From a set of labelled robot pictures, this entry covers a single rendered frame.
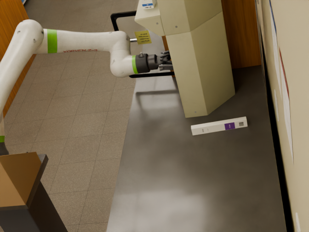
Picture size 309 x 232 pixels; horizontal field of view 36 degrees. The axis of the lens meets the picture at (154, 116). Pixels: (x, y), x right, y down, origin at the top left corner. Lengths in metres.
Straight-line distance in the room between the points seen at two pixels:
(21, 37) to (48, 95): 2.58
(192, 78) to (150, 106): 0.38
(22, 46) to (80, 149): 1.88
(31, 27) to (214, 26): 0.81
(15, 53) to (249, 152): 1.10
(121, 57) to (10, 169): 0.74
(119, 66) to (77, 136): 1.80
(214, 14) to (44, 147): 2.33
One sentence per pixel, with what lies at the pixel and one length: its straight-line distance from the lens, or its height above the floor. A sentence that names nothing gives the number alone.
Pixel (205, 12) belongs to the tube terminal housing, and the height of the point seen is 1.45.
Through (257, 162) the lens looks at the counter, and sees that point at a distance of 2.09.
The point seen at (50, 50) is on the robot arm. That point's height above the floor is 1.38.
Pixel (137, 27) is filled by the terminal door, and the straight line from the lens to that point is 2.49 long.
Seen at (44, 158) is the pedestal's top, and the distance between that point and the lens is 2.46.
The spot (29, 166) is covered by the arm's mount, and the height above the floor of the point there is 1.02.
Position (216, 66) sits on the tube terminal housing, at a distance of 2.29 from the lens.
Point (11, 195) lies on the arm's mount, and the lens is 2.24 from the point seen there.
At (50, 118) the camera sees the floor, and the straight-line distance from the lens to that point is 4.41.
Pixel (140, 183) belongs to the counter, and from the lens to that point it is 2.12.
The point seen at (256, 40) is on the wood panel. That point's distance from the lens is 2.57.
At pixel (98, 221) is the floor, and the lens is 3.34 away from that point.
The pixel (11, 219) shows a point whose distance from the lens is 2.52.
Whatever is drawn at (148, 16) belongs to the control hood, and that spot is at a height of 1.51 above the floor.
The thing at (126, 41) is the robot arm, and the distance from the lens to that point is 2.40.
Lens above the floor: 2.43
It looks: 37 degrees down
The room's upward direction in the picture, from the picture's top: 16 degrees counter-clockwise
